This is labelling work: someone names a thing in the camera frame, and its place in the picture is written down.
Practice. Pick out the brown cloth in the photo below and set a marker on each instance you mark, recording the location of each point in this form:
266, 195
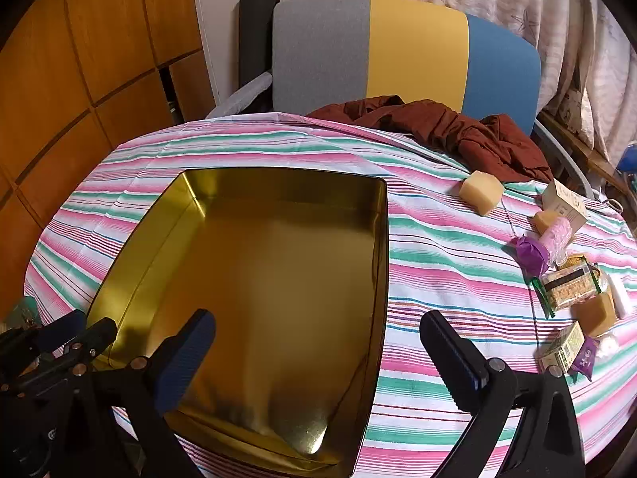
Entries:
448, 129

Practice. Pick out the tan soap block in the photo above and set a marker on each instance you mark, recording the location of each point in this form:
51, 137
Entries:
594, 313

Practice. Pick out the white plastic bag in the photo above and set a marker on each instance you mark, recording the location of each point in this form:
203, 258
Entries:
607, 346

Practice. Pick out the pink roll packet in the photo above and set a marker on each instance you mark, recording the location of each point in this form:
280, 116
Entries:
556, 239

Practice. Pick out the small purple packet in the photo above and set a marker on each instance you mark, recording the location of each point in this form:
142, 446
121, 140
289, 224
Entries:
585, 358

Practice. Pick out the narrow green cracker packet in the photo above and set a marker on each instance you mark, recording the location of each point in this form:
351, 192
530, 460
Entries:
567, 291

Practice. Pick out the blue round object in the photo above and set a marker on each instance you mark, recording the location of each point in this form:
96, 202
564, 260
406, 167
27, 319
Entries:
628, 162

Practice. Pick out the black rolled mat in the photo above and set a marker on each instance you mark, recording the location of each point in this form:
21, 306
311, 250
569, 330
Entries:
254, 35

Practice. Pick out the patterned curtain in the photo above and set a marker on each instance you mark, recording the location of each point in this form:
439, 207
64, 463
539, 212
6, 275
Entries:
497, 0

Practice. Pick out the white bar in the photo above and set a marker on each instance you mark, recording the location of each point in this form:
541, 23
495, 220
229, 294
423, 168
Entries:
619, 296

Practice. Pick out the cream carton box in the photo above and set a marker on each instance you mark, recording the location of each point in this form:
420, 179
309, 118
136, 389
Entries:
562, 204

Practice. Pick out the striped tablecloth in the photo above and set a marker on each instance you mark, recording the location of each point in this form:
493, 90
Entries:
448, 259

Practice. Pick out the green carton box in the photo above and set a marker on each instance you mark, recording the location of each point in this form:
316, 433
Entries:
560, 351

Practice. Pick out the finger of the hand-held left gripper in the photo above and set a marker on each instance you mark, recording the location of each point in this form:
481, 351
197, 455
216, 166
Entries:
97, 336
64, 329

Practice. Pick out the wooden shelf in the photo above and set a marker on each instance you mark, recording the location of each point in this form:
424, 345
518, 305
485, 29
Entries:
572, 144

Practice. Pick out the large yellow soap block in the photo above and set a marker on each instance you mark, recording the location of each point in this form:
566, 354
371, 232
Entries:
480, 191

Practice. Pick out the large purple packet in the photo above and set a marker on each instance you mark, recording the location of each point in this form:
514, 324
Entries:
530, 254

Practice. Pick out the yellow snack packet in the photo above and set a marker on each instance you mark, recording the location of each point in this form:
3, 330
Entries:
577, 260

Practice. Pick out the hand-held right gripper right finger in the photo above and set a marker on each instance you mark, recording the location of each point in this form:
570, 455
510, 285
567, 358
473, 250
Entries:
453, 358

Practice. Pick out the wooden wardrobe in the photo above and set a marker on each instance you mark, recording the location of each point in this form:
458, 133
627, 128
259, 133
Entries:
74, 59

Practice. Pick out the tricolour chair backrest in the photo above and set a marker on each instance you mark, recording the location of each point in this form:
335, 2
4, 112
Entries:
323, 59

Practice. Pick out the small yellow soap block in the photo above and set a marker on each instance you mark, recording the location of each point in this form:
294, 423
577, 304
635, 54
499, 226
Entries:
545, 220

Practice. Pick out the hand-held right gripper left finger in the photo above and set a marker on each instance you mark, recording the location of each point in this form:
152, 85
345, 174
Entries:
189, 358

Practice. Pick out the golden tin box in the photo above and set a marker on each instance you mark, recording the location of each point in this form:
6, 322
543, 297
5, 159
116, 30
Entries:
273, 284

